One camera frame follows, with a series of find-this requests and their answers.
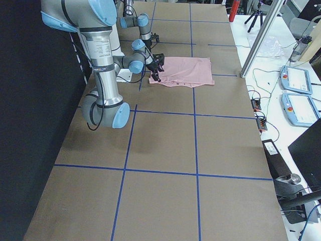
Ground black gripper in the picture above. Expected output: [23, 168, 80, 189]
[143, 39, 152, 49]
[146, 60, 164, 82]

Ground pink Snoopy t-shirt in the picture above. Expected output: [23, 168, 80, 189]
[149, 57, 215, 88]

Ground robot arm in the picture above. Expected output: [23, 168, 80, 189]
[41, 1, 165, 129]
[120, 1, 152, 50]

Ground red cylinder bottle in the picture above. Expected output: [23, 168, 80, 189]
[229, 0, 240, 22]

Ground upper orange black hub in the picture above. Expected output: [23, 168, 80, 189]
[251, 98, 261, 111]

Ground orange black hub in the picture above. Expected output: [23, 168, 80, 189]
[251, 98, 261, 111]
[255, 112, 267, 133]

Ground black tripod far table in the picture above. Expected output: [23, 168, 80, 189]
[244, 0, 263, 33]

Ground lower orange black hub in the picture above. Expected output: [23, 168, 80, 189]
[255, 112, 267, 133]

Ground crumpled clear plastic bag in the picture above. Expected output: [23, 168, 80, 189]
[257, 36, 284, 58]

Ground upper teach pendant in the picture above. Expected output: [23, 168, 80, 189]
[280, 65, 313, 95]

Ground teach pendant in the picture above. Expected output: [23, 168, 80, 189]
[280, 65, 313, 95]
[281, 93, 320, 128]

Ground lower teach pendant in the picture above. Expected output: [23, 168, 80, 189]
[281, 93, 320, 128]

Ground black box with label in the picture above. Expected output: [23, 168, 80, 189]
[262, 139, 292, 179]

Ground black monitor corner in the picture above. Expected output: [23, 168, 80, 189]
[288, 119, 321, 191]

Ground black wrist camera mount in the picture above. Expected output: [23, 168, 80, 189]
[150, 33, 159, 43]
[153, 53, 165, 66]

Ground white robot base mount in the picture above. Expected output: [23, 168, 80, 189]
[109, 24, 132, 82]

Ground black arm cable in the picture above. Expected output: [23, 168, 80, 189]
[86, 50, 153, 131]

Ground black cables at table edge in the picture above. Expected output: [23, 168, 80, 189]
[235, 41, 321, 144]

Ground grey metal camera post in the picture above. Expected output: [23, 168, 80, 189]
[240, 0, 286, 78]

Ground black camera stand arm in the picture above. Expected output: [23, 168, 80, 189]
[273, 174, 320, 224]

